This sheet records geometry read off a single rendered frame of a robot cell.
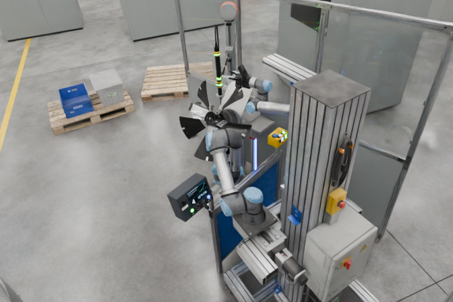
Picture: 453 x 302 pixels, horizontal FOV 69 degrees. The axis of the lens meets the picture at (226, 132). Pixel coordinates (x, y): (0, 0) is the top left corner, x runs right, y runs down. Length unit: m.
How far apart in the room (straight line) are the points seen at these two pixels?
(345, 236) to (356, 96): 0.81
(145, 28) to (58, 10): 2.39
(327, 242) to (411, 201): 2.22
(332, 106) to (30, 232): 3.43
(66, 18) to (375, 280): 8.46
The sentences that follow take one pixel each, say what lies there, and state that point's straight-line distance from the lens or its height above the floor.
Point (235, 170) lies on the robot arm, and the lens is 2.38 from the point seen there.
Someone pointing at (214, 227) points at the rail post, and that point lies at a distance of 2.64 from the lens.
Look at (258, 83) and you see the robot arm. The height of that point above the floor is 1.66.
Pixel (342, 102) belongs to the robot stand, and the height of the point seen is 2.03.
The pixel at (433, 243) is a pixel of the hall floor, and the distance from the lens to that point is 3.76.
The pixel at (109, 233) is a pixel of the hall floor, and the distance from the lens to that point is 3.71.
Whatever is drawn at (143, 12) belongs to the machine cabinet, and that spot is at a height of 0.62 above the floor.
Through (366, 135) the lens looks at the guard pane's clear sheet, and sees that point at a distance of 2.93.
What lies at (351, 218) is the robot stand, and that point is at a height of 1.23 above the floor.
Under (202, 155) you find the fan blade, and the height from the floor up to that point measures 0.97.
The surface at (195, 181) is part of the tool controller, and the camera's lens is 2.17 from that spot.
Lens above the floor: 2.79
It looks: 37 degrees down
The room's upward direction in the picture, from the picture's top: 4 degrees counter-clockwise
